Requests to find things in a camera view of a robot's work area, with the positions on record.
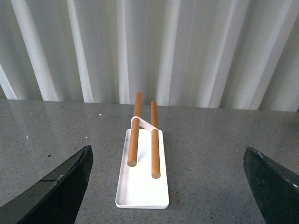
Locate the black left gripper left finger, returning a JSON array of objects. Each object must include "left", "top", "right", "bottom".
[{"left": 0, "top": 145, "right": 93, "bottom": 224}]

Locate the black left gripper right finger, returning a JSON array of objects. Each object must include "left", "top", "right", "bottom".
[{"left": 243, "top": 147, "right": 299, "bottom": 224}]

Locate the white towel rack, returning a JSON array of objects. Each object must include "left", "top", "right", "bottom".
[{"left": 115, "top": 92, "right": 169, "bottom": 209}]

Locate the white pleated curtain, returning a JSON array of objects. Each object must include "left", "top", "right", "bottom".
[{"left": 0, "top": 0, "right": 299, "bottom": 112}]

